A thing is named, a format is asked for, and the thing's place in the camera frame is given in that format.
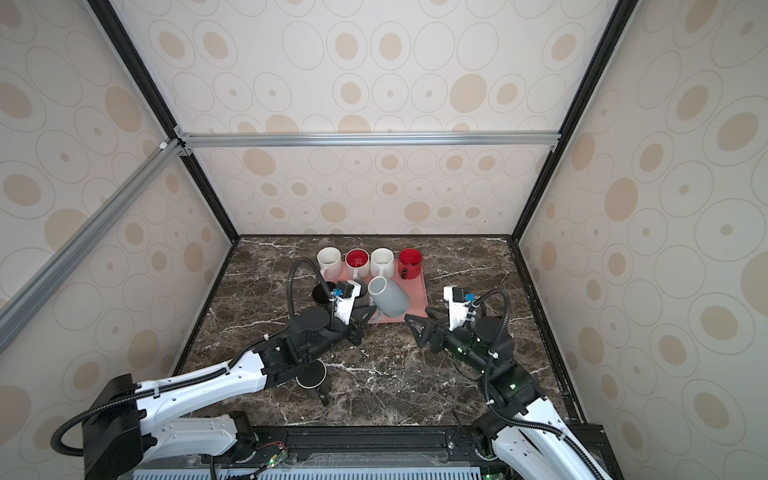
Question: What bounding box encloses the pink rectangular tray mat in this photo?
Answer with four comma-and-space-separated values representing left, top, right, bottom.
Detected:
330, 272, 428, 324

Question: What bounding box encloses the grey mug back row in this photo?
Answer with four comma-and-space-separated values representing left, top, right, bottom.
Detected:
368, 276, 410, 319

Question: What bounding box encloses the grey mug row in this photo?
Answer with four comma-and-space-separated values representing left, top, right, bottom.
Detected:
368, 276, 410, 319
354, 283, 370, 308

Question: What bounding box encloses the cream mug red inside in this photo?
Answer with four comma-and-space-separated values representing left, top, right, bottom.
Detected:
345, 248, 370, 280

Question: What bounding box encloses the white ribbed-bottom mug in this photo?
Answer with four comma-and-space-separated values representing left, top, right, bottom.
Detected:
370, 248, 396, 278

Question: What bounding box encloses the pale pink mug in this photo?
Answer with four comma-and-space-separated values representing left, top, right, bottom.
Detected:
316, 247, 343, 281

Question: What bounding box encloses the grey mug front row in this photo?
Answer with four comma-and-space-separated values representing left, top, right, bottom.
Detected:
354, 283, 370, 308

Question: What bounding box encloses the white mug black handle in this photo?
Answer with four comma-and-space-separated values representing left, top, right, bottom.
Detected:
312, 281, 336, 306

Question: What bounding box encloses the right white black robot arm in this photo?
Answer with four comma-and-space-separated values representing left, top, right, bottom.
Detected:
405, 308, 610, 479

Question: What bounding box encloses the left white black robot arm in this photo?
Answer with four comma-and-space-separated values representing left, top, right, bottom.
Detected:
50, 306, 376, 479

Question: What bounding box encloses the black mug white rim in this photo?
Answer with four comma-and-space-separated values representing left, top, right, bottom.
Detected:
296, 360, 331, 406

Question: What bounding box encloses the left slanted aluminium bar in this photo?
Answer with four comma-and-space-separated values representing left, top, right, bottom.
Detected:
1, 138, 182, 350

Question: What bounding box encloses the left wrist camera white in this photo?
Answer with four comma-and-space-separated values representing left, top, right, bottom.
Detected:
331, 280, 363, 326

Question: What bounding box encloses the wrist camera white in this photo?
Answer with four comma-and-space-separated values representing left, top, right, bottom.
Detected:
331, 280, 363, 326
443, 286, 477, 331

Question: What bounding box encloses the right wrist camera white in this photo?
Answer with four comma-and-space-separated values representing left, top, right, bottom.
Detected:
443, 286, 477, 331

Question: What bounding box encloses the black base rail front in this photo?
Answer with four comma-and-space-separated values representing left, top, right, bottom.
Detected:
121, 425, 522, 479

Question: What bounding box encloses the horizontal aluminium frame bar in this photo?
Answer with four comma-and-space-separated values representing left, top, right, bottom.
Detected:
181, 131, 560, 148

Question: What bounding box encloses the right black corner post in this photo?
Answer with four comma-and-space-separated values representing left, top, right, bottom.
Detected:
510, 0, 639, 245

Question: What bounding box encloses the black corner post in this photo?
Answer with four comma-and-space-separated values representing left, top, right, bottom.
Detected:
510, 0, 639, 245
87, 0, 240, 243

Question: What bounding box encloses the left black corner post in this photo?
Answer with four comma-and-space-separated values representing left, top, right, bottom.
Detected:
87, 0, 240, 243

